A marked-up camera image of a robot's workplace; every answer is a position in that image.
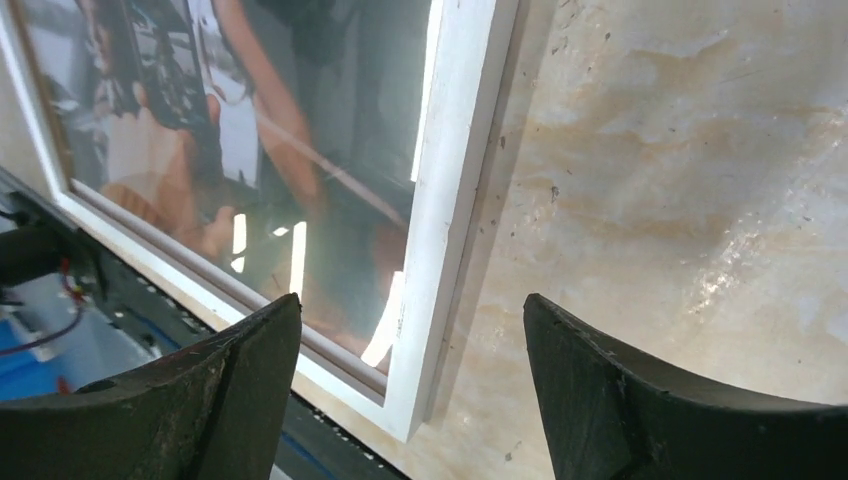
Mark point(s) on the white wooden photo frame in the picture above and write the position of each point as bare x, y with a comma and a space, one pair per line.
236, 151

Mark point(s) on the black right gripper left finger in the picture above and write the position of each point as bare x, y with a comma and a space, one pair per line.
212, 410

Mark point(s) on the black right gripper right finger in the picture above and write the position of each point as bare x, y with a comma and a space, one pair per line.
612, 411

